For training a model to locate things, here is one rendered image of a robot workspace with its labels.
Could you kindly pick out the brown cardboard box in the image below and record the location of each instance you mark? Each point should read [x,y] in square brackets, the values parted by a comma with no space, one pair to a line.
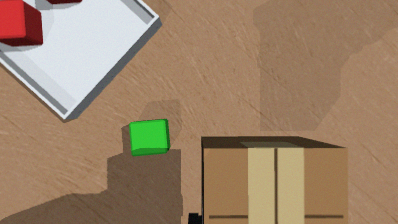
[273,180]

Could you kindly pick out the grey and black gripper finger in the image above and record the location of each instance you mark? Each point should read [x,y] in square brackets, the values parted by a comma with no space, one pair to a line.
[193,218]

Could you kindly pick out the green block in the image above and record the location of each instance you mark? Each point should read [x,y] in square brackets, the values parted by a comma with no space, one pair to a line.
[149,137]

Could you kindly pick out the red block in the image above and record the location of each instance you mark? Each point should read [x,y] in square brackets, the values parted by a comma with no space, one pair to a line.
[20,24]
[63,1]

